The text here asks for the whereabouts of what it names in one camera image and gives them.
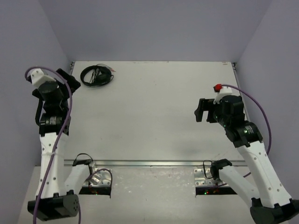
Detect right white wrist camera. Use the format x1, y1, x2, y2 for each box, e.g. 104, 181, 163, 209
213, 84, 232, 104

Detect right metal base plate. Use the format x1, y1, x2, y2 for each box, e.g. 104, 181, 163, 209
193, 168, 226, 187

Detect black headset with microphone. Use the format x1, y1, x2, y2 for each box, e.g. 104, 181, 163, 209
80, 65, 114, 87

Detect aluminium rail front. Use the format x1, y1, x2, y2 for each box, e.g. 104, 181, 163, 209
64, 159, 248, 167

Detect metal base plate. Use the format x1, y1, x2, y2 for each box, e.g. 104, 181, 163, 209
193, 168, 226, 187
83, 168, 113, 187

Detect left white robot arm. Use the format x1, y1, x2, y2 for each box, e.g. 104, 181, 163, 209
25, 66, 92, 224

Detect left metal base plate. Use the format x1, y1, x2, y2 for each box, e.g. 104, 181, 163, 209
83, 168, 113, 187

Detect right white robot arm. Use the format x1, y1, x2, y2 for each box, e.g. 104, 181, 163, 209
194, 95, 299, 224

